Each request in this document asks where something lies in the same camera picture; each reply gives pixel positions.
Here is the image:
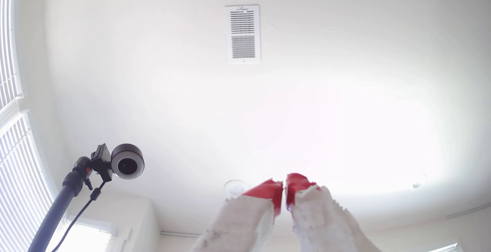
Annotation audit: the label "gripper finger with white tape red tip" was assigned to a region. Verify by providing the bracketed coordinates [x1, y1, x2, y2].
[285, 173, 382, 252]
[191, 179, 284, 252]

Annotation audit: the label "round recessed ceiling light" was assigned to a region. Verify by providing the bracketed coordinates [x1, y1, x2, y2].
[224, 180, 249, 199]

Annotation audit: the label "round black webcam with clip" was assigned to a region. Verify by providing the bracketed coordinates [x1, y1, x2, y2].
[91, 143, 145, 183]

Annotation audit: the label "white ceiling air vent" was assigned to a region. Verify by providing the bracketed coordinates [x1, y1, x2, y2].
[225, 5, 261, 64]

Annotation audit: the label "white window blinds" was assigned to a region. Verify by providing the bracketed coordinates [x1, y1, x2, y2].
[0, 110, 58, 252]
[0, 0, 24, 111]

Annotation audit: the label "thin black webcam cable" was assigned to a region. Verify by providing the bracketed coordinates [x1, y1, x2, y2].
[51, 181, 106, 252]

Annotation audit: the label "bright window with white frame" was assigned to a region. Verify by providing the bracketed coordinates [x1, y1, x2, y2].
[48, 217, 126, 252]

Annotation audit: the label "black camera stand pole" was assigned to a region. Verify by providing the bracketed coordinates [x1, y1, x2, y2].
[28, 156, 94, 252]

